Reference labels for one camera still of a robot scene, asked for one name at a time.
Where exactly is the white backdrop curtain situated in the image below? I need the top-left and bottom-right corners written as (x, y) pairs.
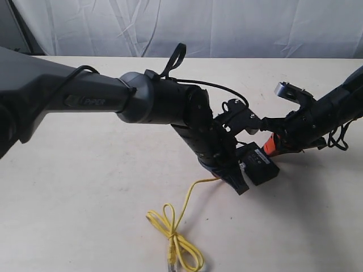
top-left (1, 1), bottom-right (362, 58)

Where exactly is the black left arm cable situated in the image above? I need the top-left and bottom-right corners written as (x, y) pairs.
top-left (48, 43), bottom-right (247, 114)

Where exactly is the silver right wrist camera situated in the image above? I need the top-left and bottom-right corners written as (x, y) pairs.
top-left (275, 82), bottom-right (315, 107)

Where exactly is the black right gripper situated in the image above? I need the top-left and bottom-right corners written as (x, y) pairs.
top-left (260, 99), bottom-right (326, 156)

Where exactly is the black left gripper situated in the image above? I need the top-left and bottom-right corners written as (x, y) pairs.
top-left (175, 118), bottom-right (249, 196)

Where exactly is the black rectangular adapter box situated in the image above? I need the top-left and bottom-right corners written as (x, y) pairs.
top-left (236, 142), bottom-right (280, 186)

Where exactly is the yellow ethernet cable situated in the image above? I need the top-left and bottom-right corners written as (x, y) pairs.
top-left (145, 177), bottom-right (221, 272)

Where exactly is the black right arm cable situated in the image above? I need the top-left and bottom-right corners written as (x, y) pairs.
top-left (326, 118), bottom-right (358, 152)

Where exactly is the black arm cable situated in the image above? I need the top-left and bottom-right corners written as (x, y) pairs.
top-left (326, 118), bottom-right (358, 152)
top-left (48, 43), bottom-right (247, 114)

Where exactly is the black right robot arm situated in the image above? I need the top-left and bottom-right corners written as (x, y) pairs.
top-left (260, 68), bottom-right (362, 156)

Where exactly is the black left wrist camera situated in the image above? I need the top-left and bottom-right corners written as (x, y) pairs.
top-left (214, 99), bottom-right (261, 136)

